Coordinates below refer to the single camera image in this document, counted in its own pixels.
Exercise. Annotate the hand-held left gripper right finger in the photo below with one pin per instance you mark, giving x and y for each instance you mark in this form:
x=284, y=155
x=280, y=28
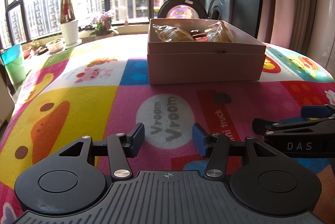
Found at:
x=199, y=139

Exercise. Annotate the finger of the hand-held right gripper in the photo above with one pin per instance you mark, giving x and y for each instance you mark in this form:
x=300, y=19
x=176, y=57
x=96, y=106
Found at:
x=261, y=125
x=314, y=111

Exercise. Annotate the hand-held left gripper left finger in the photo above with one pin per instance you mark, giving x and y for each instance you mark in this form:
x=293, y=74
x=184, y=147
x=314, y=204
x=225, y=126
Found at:
x=138, y=139

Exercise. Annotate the white cardboard box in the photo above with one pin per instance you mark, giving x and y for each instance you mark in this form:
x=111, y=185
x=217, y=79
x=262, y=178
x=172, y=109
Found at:
x=204, y=67

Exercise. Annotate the bread bun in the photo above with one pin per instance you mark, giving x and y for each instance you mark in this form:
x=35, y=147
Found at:
x=221, y=33

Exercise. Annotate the pink jelly cup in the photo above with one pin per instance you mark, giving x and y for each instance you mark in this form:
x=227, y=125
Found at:
x=200, y=37

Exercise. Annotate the colourful cartoon play mat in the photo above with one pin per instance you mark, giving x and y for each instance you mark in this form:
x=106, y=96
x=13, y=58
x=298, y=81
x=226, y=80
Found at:
x=78, y=109

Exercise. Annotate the pink beige curtain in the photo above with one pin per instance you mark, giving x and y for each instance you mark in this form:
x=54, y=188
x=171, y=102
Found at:
x=295, y=4

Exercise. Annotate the pink flower potted plant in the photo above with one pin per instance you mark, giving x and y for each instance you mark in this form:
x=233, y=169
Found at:
x=103, y=24

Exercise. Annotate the white planter bowl with sprouts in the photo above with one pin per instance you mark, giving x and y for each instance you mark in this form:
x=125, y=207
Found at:
x=55, y=46

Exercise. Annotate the dark plant tray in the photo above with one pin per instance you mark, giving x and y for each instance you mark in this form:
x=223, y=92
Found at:
x=42, y=51

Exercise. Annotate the round washing machine door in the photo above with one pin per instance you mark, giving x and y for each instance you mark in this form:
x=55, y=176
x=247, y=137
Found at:
x=180, y=8

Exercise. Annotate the small red potted plant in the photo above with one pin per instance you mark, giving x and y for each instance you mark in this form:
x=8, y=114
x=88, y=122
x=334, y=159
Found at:
x=32, y=48

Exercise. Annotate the green bucket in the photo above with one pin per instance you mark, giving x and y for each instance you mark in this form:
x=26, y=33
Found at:
x=15, y=72

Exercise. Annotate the teal plastic basin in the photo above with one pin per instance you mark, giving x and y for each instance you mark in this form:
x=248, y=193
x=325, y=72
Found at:
x=10, y=54

